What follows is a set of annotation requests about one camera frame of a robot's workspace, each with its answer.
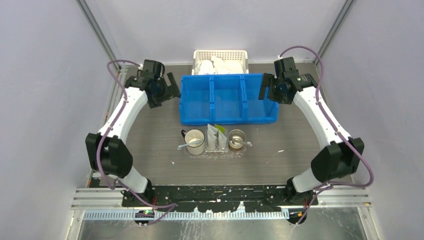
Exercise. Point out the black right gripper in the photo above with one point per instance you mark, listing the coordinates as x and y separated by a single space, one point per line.
284 99

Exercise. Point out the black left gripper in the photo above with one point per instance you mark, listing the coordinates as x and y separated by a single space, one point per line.
171 93

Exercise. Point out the white enamel mug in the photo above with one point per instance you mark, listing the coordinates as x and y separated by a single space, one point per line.
194 140

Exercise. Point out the white toothbrush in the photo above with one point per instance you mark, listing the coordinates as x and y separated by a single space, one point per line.
190 143

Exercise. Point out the small metal cup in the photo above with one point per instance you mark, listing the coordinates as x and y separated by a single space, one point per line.
238 134

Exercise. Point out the orange cap toothpaste tube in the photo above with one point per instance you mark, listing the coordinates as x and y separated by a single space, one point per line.
212 136

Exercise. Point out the clear square textured holder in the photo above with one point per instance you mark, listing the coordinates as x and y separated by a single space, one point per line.
217 149

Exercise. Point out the red cap toothpaste tube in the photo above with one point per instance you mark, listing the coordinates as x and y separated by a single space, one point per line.
222 140

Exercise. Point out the yellow green toothpaste tube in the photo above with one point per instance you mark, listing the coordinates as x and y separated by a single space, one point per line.
220 128

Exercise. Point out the clear oval textured tray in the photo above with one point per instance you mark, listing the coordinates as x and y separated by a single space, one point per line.
214 155

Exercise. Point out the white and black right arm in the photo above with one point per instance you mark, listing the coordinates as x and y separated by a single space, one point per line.
338 156

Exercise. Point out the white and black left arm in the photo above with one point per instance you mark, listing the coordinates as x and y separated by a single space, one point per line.
106 149

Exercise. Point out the blue three-compartment plastic bin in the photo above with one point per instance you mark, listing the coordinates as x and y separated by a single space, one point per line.
224 99

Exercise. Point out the white perforated basket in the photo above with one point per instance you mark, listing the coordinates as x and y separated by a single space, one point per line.
240 55

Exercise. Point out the white cloths in basket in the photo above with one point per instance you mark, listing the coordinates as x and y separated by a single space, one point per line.
218 66

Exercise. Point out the perforated metal rail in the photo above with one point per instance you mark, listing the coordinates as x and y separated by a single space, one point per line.
149 215

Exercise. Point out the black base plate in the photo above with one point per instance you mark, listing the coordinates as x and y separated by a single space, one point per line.
217 198

